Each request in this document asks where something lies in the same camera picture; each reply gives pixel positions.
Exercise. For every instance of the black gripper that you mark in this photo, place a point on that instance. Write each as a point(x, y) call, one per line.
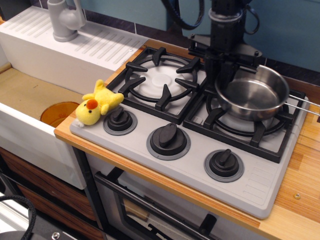
point(224, 50)

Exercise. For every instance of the stainless steel pan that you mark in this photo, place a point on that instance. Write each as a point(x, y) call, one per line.
point(255, 96)

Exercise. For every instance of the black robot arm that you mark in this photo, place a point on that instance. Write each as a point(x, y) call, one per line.
point(225, 5)

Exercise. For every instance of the grey toy stove top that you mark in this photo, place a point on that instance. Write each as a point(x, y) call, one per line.
point(254, 192)

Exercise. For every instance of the black middle stove knob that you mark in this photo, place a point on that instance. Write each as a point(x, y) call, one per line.
point(168, 142)

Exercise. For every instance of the black stove knob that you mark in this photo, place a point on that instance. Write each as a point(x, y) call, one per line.
point(120, 122)
point(224, 166)
point(168, 142)

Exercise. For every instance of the black right stove knob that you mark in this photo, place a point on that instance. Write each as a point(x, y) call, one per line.
point(224, 166)

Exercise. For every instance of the black left stove knob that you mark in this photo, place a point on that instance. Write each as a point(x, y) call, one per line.
point(120, 122)

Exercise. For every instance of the black left burner grate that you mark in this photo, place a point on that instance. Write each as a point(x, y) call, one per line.
point(161, 84)

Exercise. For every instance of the black burner grate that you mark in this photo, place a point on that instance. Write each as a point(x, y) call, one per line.
point(161, 84)
point(273, 139)

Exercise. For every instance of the black right burner grate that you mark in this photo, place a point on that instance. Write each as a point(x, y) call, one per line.
point(273, 139)

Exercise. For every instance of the yellow stuffed duck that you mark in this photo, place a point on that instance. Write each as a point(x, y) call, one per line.
point(96, 104)

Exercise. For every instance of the grey toy faucet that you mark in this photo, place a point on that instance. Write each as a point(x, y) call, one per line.
point(65, 22)

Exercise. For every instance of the white toy sink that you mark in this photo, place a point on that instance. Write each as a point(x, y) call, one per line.
point(37, 72)

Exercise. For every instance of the wooden drawer front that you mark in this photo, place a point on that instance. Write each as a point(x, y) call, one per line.
point(51, 196)

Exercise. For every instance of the oven door with handle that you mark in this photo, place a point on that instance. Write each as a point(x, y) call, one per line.
point(146, 212)

